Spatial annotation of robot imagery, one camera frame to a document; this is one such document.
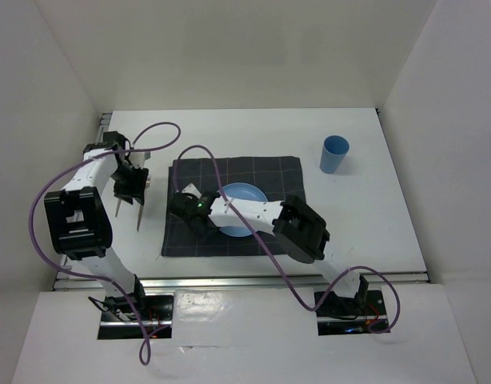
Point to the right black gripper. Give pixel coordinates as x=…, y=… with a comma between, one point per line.
x=193, y=226

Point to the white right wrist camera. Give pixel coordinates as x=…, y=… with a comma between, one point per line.
x=192, y=190

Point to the blue plastic cup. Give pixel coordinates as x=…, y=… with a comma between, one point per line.
x=334, y=150

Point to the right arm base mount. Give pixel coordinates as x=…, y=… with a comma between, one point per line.
x=342, y=316

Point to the silver fork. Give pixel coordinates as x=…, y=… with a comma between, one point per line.
x=118, y=206

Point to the silver spoon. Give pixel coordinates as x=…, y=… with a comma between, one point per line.
x=140, y=208

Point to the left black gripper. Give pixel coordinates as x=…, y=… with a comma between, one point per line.
x=137, y=190

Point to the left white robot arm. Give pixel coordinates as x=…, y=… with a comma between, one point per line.
x=80, y=227

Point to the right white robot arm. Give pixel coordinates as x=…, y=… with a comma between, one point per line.
x=299, y=230

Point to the aluminium front rail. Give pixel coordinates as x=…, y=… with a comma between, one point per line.
x=169, y=284

